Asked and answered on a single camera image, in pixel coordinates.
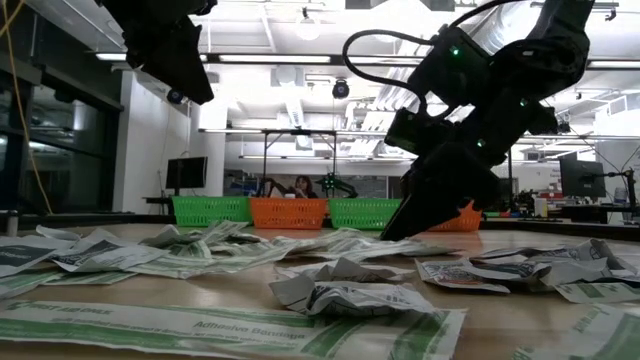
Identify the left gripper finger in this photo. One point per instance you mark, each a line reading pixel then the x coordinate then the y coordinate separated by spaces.
pixel 170 60

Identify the green plastic basket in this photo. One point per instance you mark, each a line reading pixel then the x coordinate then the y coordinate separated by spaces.
pixel 366 214
pixel 212 212

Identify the black round ceiling fixture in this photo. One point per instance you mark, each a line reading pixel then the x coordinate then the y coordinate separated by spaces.
pixel 341 89
pixel 175 97

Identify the white round ceiling lamp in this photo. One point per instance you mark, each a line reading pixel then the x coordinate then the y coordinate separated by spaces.
pixel 307 31

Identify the black background robot arm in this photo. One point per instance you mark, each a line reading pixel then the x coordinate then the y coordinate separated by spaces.
pixel 274 188
pixel 340 186

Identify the orange-red plastic basket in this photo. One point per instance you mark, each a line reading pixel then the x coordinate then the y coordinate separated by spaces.
pixel 288 214
pixel 470 221

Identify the long ceiling light strip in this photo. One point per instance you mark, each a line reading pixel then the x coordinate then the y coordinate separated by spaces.
pixel 275 58

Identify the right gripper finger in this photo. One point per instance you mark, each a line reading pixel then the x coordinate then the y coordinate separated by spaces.
pixel 425 195
pixel 475 185

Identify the black computer monitor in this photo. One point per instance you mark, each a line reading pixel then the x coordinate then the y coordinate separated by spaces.
pixel 186 172
pixel 581 177

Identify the pile of bandage packets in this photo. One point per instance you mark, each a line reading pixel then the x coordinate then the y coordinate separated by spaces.
pixel 450 276

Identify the black ceiling spotlight cluster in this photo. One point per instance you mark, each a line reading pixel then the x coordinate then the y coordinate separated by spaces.
pixel 564 128

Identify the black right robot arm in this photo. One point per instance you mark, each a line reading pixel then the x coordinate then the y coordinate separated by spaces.
pixel 545 60

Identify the metal bottle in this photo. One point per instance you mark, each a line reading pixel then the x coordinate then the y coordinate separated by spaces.
pixel 12 225

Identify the black background frame rig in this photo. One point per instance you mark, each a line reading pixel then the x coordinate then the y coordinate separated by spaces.
pixel 300 132

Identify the person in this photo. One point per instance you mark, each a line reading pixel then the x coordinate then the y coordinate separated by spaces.
pixel 303 187

